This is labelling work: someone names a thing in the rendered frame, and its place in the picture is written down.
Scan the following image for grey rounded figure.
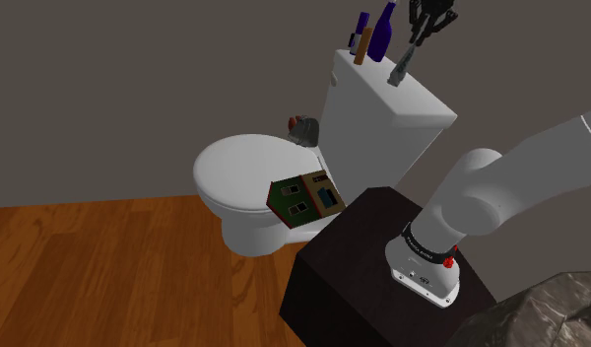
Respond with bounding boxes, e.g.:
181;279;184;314
287;114;321;148

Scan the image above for grey metal tool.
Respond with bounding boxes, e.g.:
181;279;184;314
386;42;418;88

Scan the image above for dark grey mottled block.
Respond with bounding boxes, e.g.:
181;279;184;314
445;270;591;347

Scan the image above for dark robot stand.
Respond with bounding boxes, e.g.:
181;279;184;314
279;185;498;347

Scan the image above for brown stick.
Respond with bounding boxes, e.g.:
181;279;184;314
353;27;375;66

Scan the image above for green and brown toy house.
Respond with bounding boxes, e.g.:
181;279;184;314
265;169;347;230

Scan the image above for dark blue bottle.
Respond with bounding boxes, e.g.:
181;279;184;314
366;0;398;64

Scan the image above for white toilet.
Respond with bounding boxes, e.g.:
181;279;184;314
192;47;458;258

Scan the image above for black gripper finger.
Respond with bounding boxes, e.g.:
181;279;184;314
408;6;432;47
420;8;459;47

